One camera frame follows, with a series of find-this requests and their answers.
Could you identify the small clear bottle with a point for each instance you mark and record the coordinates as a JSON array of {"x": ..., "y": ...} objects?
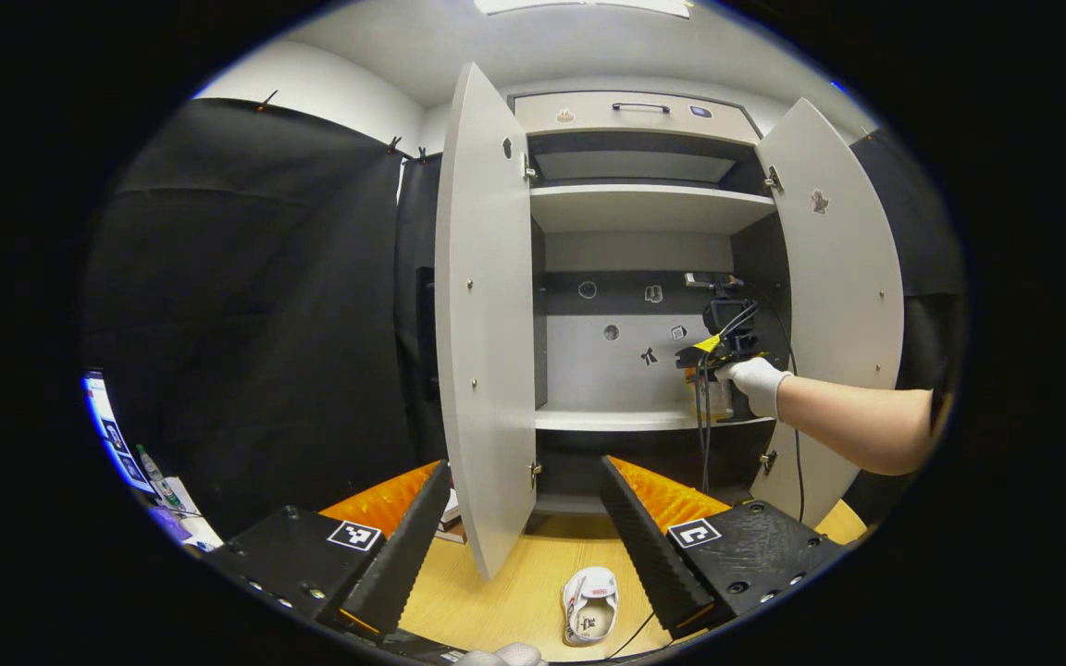
[{"x": 152, "y": 467}]

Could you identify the stack of books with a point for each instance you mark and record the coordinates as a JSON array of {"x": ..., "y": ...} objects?
[{"x": 452, "y": 518}]

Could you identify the grey shoe cabinet door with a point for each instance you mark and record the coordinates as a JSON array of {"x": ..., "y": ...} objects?
[
  {"x": 843, "y": 277},
  {"x": 487, "y": 324}
]

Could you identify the grey shoe cabinet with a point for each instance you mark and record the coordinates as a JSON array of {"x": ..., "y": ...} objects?
[{"x": 644, "y": 208}]

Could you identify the ceiling light panel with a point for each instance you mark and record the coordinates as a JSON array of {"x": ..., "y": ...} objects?
[{"x": 579, "y": 6}]

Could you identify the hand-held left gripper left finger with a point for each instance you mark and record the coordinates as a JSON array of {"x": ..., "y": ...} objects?
[{"x": 408, "y": 541}]

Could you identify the beige cabinet drawer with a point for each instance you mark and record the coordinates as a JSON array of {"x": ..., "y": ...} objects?
[{"x": 598, "y": 116}]

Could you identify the black backdrop cloth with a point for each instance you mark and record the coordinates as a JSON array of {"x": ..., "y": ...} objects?
[{"x": 246, "y": 324}]

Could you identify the white printed board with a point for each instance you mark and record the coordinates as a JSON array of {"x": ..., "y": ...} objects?
[{"x": 117, "y": 435}]

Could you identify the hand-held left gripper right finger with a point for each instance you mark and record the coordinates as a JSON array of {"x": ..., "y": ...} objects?
[{"x": 644, "y": 541}]

